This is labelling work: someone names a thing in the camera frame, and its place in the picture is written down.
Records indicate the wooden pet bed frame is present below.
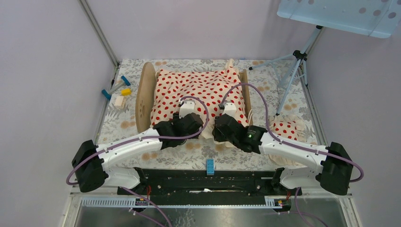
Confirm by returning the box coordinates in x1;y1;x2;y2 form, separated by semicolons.
135;62;253;132

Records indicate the yellow toy block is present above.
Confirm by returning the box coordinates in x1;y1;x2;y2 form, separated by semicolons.
121;88;132;96

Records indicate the small strawberry print pillow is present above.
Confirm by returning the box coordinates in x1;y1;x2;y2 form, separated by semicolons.
269;115;306;167

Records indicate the grey tripod stand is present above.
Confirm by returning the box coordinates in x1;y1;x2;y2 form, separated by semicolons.
248;25;323;116

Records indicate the blue toy brick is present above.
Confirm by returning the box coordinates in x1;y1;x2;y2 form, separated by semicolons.
206;159;215;176

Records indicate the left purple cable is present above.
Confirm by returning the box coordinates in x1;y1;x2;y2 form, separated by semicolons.
66;95;210;227

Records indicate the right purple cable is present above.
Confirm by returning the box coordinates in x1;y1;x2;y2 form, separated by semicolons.
219;83;365;227

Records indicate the beige wooden toy block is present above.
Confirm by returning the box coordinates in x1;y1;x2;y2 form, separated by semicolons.
114;96;126;109

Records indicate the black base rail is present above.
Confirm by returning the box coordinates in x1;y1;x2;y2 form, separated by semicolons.
132;167;297;206

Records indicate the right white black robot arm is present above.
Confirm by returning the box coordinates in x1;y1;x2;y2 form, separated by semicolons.
212;114;354;195

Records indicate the floral table mat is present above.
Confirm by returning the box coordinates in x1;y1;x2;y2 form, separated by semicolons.
97;59;323;171

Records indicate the light blue perforated tray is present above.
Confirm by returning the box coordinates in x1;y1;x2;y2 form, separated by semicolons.
277;0;401;38

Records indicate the purple cable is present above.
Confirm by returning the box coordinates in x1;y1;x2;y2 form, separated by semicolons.
66;95;210;227
219;83;365;227

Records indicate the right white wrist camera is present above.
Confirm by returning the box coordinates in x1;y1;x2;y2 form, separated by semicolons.
218;102;237;118

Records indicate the large strawberry print cushion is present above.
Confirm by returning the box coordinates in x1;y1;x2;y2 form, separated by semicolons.
150;60;250;139

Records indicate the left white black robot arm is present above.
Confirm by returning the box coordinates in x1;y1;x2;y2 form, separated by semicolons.
71;113;204;194

